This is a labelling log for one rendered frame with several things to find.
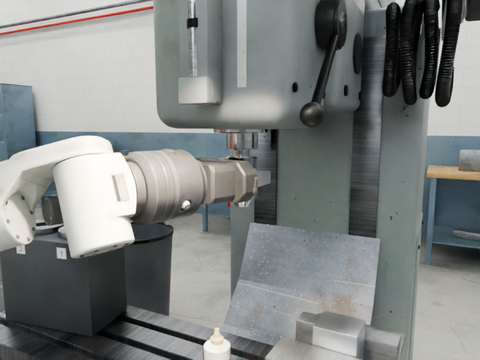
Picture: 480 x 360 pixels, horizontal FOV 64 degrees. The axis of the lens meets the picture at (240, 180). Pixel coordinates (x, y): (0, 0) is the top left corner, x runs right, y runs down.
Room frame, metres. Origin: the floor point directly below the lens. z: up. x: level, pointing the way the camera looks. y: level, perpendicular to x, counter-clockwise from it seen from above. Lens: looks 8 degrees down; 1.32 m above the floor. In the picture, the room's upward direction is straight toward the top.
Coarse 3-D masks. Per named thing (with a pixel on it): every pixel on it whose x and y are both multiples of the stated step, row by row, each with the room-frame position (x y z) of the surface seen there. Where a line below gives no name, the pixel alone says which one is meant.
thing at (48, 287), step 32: (0, 256) 0.76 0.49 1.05; (32, 256) 0.73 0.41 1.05; (64, 256) 0.71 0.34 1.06; (96, 256) 0.72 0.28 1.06; (32, 288) 0.74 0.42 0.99; (64, 288) 0.71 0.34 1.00; (96, 288) 0.71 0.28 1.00; (32, 320) 0.74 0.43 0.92; (64, 320) 0.71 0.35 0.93; (96, 320) 0.71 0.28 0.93
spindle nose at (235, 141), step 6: (228, 138) 0.56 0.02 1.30; (234, 138) 0.55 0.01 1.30; (240, 138) 0.55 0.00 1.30; (246, 138) 0.55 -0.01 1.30; (252, 138) 0.55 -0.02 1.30; (258, 138) 0.57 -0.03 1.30; (228, 144) 0.56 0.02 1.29; (234, 144) 0.55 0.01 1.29; (240, 144) 0.55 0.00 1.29; (246, 144) 0.55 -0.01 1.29; (252, 144) 0.55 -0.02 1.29; (258, 144) 0.57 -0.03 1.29
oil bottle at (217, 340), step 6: (216, 330) 0.53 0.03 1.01; (216, 336) 0.53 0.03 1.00; (222, 336) 0.54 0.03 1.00; (210, 342) 0.53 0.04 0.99; (216, 342) 0.52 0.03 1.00; (222, 342) 0.53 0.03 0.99; (228, 342) 0.54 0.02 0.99; (204, 348) 0.53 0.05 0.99; (210, 348) 0.52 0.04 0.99; (216, 348) 0.52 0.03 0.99; (222, 348) 0.52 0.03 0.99; (228, 348) 0.53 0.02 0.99; (204, 354) 0.53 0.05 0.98; (210, 354) 0.52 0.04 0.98; (216, 354) 0.51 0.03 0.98; (222, 354) 0.52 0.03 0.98; (228, 354) 0.52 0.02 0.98
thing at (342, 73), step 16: (352, 0) 0.66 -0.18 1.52; (352, 16) 0.66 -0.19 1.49; (352, 32) 0.67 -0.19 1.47; (352, 48) 0.67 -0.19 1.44; (336, 64) 0.61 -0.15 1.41; (352, 64) 0.68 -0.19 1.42; (336, 80) 0.61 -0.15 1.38; (352, 80) 0.68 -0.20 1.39; (336, 96) 0.61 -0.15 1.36; (352, 96) 0.69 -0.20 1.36
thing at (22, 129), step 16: (0, 96) 6.58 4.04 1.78; (16, 96) 6.80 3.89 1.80; (0, 112) 6.60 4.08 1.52; (16, 112) 6.78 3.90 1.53; (32, 112) 7.04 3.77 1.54; (0, 128) 6.62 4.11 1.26; (16, 128) 6.76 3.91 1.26; (32, 128) 7.02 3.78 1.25; (0, 144) 6.64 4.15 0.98; (16, 144) 6.74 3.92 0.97; (32, 144) 7.00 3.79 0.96; (0, 160) 6.66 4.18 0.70
